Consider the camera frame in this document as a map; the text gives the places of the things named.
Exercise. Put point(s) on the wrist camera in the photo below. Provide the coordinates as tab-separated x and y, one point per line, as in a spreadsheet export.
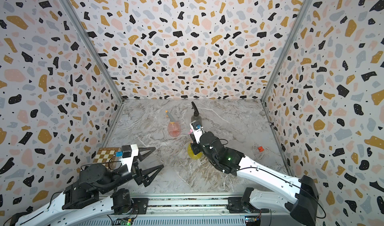
196	131
127	155

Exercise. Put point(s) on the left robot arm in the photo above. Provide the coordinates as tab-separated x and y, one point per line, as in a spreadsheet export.
97	192

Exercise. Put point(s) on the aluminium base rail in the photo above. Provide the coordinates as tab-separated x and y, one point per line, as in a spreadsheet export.
252	208

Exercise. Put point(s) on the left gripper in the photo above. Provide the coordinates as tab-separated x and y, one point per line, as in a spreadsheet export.
141	177

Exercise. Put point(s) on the wooden chessboard box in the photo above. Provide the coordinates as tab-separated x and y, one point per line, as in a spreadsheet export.
105	155

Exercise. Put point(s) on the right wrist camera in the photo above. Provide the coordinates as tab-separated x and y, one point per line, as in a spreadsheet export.
196	131

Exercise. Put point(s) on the black spray nozzle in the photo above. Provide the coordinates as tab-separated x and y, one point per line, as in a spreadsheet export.
196	111

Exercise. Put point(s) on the orange grey spray nozzle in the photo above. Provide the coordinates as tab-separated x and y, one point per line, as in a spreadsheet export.
171	118

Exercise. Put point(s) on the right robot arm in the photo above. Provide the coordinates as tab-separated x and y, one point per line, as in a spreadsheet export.
298	196

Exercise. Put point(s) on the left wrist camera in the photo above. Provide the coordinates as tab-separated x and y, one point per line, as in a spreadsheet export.
127	155

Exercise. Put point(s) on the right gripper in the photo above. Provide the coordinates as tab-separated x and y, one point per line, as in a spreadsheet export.
195	147

